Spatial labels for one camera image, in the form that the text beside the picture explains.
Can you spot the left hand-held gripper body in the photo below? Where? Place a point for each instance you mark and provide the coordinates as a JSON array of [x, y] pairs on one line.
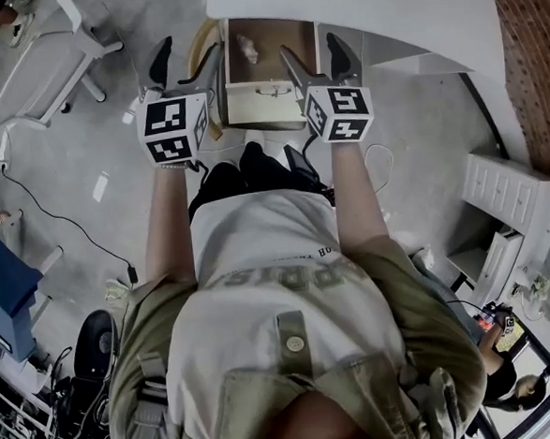
[[170, 127]]

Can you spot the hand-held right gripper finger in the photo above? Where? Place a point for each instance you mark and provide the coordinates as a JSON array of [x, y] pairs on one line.
[[341, 61], [300, 71]]

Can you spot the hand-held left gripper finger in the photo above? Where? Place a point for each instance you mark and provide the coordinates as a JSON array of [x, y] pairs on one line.
[[204, 75], [157, 69]]

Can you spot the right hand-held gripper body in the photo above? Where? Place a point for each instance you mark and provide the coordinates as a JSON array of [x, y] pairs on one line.
[[342, 113]]

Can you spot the white tissue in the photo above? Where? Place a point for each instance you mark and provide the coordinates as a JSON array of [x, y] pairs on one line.
[[248, 49]]

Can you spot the wooden drawer with cream front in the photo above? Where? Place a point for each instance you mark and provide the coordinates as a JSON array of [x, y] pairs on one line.
[[258, 107]]

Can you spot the person's right forearm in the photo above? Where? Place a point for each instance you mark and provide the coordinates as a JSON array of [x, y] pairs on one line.
[[355, 194]]

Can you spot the person's left forearm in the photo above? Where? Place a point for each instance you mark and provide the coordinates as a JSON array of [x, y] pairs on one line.
[[169, 221]]

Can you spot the light wooden chair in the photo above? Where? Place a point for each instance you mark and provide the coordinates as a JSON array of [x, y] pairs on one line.
[[197, 45]]

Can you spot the black handheld device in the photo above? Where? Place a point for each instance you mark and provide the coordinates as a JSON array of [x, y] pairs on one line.
[[297, 163]]

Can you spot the person's black trouser legs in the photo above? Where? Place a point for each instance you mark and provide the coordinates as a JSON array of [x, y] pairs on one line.
[[225, 180]]

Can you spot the person's white printed t-shirt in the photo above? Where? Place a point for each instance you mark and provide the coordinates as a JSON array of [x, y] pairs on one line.
[[267, 242]]

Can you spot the white power strip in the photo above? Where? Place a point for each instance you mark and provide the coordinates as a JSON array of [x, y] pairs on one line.
[[2, 148]]

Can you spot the white cabinet with shelves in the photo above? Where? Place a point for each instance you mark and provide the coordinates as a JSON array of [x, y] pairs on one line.
[[503, 188]]

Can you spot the person's olive overshirt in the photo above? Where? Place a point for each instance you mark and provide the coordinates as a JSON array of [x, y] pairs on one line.
[[138, 345]]

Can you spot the black round stool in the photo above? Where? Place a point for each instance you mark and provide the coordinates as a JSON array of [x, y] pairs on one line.
[[96, 343]]

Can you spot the blue box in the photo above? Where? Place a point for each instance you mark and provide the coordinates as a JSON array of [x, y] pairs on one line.
[[7, 289]]

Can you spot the small potted plant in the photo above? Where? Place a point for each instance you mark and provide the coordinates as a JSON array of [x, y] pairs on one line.
[[539, 287]]

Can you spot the white frame table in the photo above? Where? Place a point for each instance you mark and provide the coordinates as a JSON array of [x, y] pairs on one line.
[[44, 75]]

